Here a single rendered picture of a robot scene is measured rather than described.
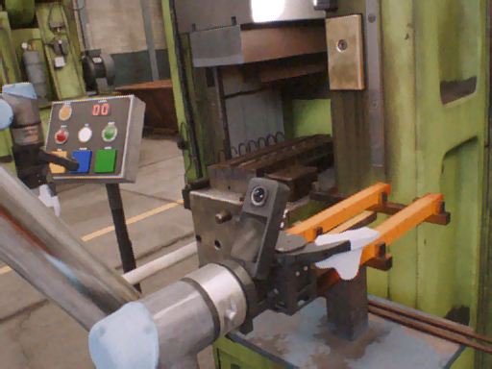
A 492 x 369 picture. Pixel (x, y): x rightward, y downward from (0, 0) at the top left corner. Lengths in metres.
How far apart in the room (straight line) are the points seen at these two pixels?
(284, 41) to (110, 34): 9.12
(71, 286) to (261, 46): 0.89
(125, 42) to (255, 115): 8.98
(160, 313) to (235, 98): 1.18
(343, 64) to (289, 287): 0.73
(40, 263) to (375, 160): 0.87
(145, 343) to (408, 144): 0.86
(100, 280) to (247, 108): 1.13
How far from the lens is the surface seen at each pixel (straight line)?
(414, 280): 1.28
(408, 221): 0.83
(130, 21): 10.66
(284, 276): 0.55
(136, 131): 1.61
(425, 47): 1.13
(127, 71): 10.49
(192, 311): 0.47
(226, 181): 1.37
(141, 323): 0.45
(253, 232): 0.53
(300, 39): 1.40
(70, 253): 0.56
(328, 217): 0.84
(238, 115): 1.58
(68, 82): 6.16
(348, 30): 1.17
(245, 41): 1.24
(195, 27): 1.37
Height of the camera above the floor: 1.31
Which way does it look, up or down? 17 degrees down
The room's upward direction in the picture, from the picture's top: 6 degrees counter-clockwise
